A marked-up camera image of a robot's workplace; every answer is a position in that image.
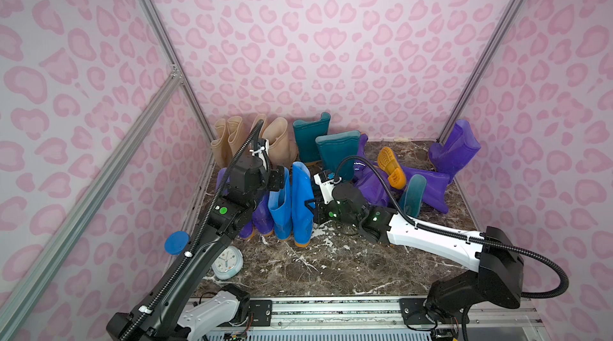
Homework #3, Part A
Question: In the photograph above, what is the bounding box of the blue boot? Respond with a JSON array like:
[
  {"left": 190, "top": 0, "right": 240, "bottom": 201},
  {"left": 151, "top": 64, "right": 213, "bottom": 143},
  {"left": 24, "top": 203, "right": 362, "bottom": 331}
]
[
  {"left": 291, "top": 162, "right": 314, "bottom": 248},
  {"left": 268, "top": 167, "right": 292, "bottom": 240}
]

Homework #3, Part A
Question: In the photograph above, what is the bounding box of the beige boot with paper stuffing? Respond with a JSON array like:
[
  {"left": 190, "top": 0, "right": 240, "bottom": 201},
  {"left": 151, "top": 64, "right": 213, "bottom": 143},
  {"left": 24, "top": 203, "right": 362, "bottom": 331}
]
[{"left": 262, "top": 117, "right": 298, "bottom": 169}]

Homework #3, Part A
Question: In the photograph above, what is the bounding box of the beige boot pair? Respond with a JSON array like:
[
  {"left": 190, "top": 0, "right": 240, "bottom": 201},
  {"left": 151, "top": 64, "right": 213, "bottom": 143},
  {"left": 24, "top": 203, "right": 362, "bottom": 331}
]
[
  {"left": 211, "top": 118, "right": 232, "bottom": 169},
  {"left": 227, "top": 116, "right": 247, "bottom": 156}
]

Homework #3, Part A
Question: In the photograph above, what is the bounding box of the teal boot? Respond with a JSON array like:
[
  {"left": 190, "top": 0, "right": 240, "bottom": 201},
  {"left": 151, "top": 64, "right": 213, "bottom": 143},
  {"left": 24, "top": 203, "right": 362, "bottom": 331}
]
[
  {"left": 293, "top": 112, "right": 331, "bottom": 163},
  {"left": 398, "top": 174, "right": 427, "bottom": 218},
  {"left": 315, "top": 130, "right": 361, "bottom": 172}
]

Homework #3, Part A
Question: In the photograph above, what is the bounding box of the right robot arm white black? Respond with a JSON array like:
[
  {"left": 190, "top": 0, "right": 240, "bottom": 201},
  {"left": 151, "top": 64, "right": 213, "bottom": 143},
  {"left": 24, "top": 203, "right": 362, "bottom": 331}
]
[{"left": 301, "top": 182, "right": 524, "bottom": 325}]

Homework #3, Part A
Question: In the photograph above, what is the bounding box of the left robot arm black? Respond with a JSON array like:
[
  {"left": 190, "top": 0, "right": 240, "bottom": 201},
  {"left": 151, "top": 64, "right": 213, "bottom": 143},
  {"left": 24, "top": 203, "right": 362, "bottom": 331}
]
[{"left": 106, "top": 153, "right": 282, "bottom": 340}]

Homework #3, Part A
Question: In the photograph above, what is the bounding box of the purple boot shaft in pile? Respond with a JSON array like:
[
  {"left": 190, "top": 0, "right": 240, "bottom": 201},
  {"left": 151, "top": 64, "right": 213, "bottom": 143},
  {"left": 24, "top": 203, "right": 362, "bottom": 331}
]
[{"left": 354, "top": 161, "right": 391, "bottom": 206}]

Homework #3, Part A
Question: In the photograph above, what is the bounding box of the yellow boot sole in pile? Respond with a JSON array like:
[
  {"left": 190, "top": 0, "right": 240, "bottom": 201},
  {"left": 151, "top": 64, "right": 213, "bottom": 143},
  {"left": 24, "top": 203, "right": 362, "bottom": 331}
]
[{"left": 377, "top": 146, "right": 407, "bottom": 190}]

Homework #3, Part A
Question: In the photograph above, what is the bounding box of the purple boot tip at back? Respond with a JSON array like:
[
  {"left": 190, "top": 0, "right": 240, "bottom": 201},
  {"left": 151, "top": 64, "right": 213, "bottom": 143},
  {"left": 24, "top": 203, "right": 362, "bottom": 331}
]
[{"left": 357, "top": 133, "right": 369, "bottom": 157}]

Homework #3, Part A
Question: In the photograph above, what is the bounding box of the teal boot upside down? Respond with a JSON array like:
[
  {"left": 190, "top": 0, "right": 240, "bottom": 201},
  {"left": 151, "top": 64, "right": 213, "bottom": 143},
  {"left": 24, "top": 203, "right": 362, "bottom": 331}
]
[{"left": 398, "top": 174, "right": 427, "bottom": 218}]

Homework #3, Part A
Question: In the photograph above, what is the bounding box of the mint alarm clock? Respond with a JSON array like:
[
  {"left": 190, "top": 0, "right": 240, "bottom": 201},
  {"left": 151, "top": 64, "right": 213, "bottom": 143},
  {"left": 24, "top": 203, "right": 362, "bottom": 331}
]
[{"left": 212, "top": 246, "right": 244, "bottom": 280}]

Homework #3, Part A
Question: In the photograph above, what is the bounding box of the blue printed can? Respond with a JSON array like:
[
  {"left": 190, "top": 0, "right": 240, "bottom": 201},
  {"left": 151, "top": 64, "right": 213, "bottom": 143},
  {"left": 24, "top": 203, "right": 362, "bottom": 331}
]
[{"left": 164, "top": 231, "right": 190, "bottom": 256}]

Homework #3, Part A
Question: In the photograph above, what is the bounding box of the aluminium diagonal brace left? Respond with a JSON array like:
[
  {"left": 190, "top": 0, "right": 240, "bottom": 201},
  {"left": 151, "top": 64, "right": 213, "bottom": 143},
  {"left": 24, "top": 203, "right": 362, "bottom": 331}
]
[{"left": 1, "top": 71, "right": 185, "bottom": 340}]

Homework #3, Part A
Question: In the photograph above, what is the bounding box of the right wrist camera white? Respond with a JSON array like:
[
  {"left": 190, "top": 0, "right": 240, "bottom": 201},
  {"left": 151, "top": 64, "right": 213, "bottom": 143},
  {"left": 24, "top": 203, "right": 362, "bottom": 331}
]
[{"left": 314, "top": 170, "right": 335, "bottom": 205}]

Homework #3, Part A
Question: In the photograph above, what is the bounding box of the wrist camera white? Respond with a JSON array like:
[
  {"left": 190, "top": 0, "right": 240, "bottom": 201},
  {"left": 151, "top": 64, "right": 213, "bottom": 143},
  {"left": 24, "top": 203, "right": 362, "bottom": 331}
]
[
  {"left": 250, "top": 138, "right": 269, "bottom": 163},
  {"left": 314, "top": 170, "right": 335, "bottom": 205}
]

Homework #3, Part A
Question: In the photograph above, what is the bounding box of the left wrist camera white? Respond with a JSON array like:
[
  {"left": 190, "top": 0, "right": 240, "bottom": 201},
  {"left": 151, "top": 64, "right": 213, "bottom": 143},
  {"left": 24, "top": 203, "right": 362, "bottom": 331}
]
[{"left": 250, "top": 138, "right": 269, "bottom": 163}]

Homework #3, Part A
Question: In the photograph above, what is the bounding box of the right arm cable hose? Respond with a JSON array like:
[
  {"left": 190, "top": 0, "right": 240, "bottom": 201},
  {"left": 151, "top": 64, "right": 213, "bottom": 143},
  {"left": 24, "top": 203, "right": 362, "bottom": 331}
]
[{"left": 334, "top": 155, "right": 570, "bottom": 299}]

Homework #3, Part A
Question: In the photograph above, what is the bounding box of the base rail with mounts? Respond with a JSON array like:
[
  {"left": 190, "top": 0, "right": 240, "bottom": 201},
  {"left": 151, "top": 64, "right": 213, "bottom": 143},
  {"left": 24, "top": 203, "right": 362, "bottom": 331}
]
[{"left": 179, "top": 292, "right": 549, "bottom": 340}]

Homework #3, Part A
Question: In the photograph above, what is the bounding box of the aluminium frame post left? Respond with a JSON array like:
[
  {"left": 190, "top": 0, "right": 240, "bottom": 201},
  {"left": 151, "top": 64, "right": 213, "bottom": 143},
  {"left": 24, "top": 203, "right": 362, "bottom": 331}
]
[{"left": 137, "top": 0, "right": 216, "bottom": 141}]

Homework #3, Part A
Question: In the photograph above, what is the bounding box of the aluminium frame post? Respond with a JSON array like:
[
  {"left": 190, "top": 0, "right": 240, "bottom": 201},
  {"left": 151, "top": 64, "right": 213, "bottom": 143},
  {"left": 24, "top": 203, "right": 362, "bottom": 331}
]
[
  {"left": 137, "top": 0, "right": 216, "bottom": 141},
  {"left": 437, "top": 0, "right": 528, "bottom": 144}
]

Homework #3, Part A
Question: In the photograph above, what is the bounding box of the aluminium frame post right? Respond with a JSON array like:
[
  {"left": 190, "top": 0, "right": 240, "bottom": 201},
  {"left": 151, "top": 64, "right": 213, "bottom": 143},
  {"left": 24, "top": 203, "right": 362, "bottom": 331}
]
[{"left": 437, "top": 0, "right": 528, "bottom": 144}]

